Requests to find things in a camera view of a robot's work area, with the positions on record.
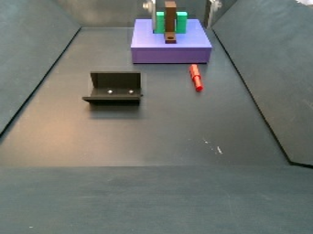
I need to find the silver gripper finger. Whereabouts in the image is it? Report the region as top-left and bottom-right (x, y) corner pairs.
(206, 0), (222, 27)
(143, 0), (157, 28)

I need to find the red peg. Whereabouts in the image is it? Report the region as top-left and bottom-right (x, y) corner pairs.
(190, 64), (203, 91)

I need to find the purple base board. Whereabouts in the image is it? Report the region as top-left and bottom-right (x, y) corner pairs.
(131, 19), (213, 64)

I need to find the left green block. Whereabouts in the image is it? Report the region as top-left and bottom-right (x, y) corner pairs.
(154, 11), (165, 34)

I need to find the green block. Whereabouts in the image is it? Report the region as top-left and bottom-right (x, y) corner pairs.
(177, 12), (189, 34)
(154, 11), (165, 34)

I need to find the right green block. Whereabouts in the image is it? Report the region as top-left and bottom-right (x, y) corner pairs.
(177, 12), (189, 34)

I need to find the brown L-shaped block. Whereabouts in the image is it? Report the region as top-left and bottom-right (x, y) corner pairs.
(163, 1), (177, 44)

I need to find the black angled bracket holder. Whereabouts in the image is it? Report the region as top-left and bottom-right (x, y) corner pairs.
(82, 71), (142, 103)

